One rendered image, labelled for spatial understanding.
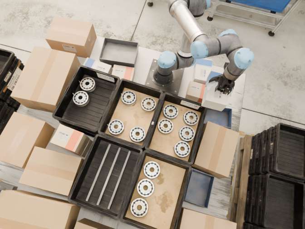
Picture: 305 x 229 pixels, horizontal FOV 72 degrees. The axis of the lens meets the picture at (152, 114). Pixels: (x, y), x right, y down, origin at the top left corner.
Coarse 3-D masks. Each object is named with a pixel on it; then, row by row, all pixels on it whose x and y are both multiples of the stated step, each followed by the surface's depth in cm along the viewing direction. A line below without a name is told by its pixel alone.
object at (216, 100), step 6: (210, 72) 121; (216, 72) 119; (222, 72) 119; (210, 78) 118; (216, 84) 116; (204, 90) 125; (210, 90) 115; (216, 90) 115; (204, 96) 119; (210, 96) 114; (216, 96) 114; (222, 96) 114; (228, 96) 114; (204, 102) 116; (210, 102) 114; (216, 102) 113; (222, 102) 113; (210, 108) 121; (216, 108) 119; (222, 108) 117
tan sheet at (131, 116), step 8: (144, 96) 145; (120, 104) 142; (136, 104) 143; (120, 112) 140; (128, 112) 141; (136, 112) 141; (144, 112) 141; (152, 112) 142; (128, 120) 139; (136, 120) 139; (144, 120) 139; (128, 128) 137; (144, 128) 137; (120, 136) 135; (128, 136) 135
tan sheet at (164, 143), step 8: (168, 104) 144; (184, 112) 143; (200, 112) 143; (176, 120) 140; (176, 128) 138; (192, 128) 139; (160, 136) 136; (168, 136) 136; (176, 136) 137; (152, 144) 134; (160, 144) 134; (168, 144) 134; (168, 152) 133
